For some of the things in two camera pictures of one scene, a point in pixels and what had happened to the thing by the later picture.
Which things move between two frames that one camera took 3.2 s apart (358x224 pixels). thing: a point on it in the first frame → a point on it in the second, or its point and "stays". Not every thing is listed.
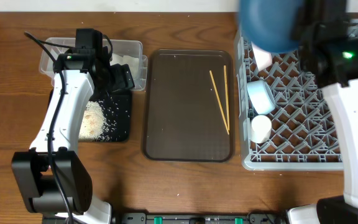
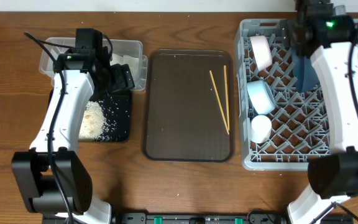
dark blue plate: [272, 25] → [306, 75]
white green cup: [261, 127] stays
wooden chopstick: [220, 102] stays
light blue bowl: [260, 96] stays
